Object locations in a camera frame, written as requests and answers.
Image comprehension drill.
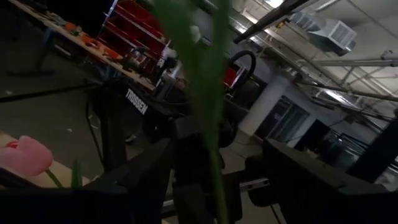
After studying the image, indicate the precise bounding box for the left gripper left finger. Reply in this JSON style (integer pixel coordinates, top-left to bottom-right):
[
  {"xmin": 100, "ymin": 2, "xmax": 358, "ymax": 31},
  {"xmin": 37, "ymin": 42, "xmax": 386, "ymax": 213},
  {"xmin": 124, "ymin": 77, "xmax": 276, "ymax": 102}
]
[{"xmin": 0, "ymin": 138, "xmax": 175, "ymax": 224}]

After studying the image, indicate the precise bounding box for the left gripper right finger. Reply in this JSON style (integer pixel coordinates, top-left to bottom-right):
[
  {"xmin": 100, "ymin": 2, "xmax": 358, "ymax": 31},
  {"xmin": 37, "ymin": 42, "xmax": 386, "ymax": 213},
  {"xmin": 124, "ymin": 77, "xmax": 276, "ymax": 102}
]
[{"xmin": 262, "ymin": 139, "xmax": 398, "ymax": 224}]

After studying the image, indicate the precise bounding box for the pink artificial tulip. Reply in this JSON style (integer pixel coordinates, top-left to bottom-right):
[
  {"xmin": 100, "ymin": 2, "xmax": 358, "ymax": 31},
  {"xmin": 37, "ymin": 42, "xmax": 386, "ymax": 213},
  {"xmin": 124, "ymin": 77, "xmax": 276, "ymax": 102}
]
[{"xmin": 0, "ymin": 135, "xmax": 83, "ymax": 190}]

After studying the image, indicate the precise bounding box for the purple artificial flower bunch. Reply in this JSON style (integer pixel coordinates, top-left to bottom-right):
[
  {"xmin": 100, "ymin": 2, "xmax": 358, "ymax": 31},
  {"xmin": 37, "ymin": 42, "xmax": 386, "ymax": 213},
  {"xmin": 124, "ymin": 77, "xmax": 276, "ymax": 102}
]
[{"xmin": 152, "ymin": 0, "xmax": 233, "ymax": 224}]

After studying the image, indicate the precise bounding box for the white building pillar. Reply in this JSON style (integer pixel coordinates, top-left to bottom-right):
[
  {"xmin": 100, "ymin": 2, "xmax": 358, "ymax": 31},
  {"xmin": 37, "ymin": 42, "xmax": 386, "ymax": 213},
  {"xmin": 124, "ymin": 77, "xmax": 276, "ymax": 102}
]
[{"xmin": 238, "ymin": 76, "xmax": 292, "ymax": 137}]

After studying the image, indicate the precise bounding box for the white ceiling air unit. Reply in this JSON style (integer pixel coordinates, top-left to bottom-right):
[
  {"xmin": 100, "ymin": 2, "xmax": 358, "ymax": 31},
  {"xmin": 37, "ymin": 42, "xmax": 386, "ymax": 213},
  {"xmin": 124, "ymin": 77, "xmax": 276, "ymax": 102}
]
[{"xmin": 307, "ymin": 18, "xmax": 358, "ymax": 57}]

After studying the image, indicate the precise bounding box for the red storage shelf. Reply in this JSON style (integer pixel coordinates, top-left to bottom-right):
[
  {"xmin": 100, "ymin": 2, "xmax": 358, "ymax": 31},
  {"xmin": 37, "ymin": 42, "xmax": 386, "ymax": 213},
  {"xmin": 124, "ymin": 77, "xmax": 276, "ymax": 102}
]
[{"xmin": 99, "ymin": 0, "xmax": 170, "ymax": 74}]

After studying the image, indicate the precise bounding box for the wooden-top workbench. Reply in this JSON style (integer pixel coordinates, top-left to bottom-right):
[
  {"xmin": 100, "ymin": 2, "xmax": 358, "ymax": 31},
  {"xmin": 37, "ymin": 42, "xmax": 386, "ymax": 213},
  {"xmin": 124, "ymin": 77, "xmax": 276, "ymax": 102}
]
[{"xmin": 6, "ymin": 0, "xmax": 156, "ymax": 93}]

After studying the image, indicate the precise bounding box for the black ceiling beam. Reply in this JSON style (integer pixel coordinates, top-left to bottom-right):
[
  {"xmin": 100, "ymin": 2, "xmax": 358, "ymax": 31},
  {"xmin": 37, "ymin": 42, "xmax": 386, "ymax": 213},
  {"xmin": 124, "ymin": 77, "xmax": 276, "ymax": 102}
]
[{"xmin": 233, "ymin": 0, "xmax": 312, "ymax": 44}]

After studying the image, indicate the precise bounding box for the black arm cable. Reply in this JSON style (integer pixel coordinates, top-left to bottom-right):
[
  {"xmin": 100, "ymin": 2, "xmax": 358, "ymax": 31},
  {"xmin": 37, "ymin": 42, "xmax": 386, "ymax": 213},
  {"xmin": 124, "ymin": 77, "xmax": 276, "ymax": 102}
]
[{"xmin": 229, "ymin": 49, "xmax": 257, "ymax": 94}]

